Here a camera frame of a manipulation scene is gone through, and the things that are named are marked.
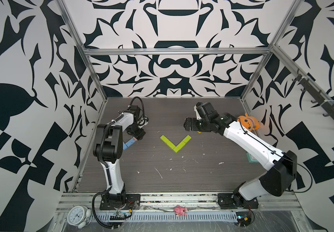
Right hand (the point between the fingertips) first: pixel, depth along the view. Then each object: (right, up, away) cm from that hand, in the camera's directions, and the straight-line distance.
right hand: (189, 123), depth 81 cm
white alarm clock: (-52, -42, -13) cm, 68 cm away
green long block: (-2, -14, +13) cm, 20 cm away
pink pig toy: (-6, -41, -11) cm, 43 cm away
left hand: (-35, -7, +18) cm, 40 cm away
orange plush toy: (+42, -1, +15) cm, 45 cm away
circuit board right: (+25, -46, -9) cm, 53 cm away
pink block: (-33, -10, +11) cm, 36 cm away
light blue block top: (-39, -15, +13) cm, 43 cm away
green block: (-13, -12, +16) cm, 24 cm away
